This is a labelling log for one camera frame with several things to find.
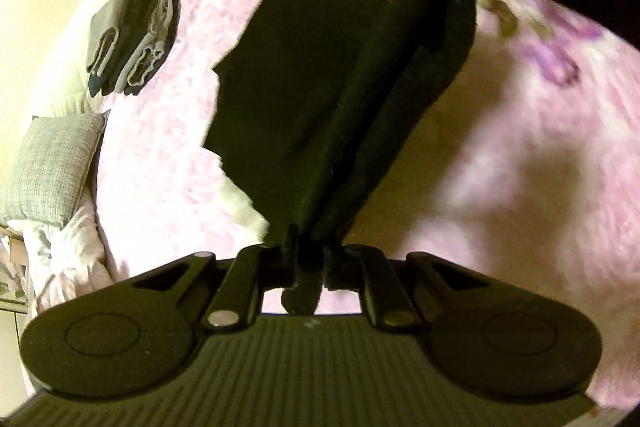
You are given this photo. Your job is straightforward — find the folded light grey garment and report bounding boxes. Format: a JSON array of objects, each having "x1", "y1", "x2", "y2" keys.
[{"x1": 126, "y1": 0, "x2": 183, "y2": 96}]

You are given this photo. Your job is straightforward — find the grey cushion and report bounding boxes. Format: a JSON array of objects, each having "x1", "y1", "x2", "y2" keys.
[{"x1": 0, "y1": 111, "x2": 110, "y2": 229}]

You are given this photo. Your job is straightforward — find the black pants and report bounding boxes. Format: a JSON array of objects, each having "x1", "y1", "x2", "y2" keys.
[{"x1": 202, "y1": 0, "x2": 497, "y2": 315}]

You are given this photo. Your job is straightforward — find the pile of folded dark clothes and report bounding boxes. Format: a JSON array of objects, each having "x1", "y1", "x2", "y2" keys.
[{"x1": 89, "y1": 0, "x2": 161, "y2": 98}]

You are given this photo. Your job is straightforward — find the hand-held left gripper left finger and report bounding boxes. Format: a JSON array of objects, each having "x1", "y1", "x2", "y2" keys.
[{"x1": 131, "y1": 224, "x2": 301, "y2": 334}]

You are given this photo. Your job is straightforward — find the pink floral bed sheet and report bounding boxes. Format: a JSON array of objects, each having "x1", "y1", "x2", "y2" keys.
[{"x1": 92, "y1": 0, "x2": 640, "y2": 413}]

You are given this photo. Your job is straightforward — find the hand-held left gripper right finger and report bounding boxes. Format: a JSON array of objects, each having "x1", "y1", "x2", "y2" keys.
[{"x1": 322, "y1": 243, "x2": 493, "y2": 332}]

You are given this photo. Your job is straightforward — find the folded pale pink blanket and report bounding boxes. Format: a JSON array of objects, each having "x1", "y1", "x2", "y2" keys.
[{"x1": 7, "y1": 199, "x2": 118, "y2": 313}]

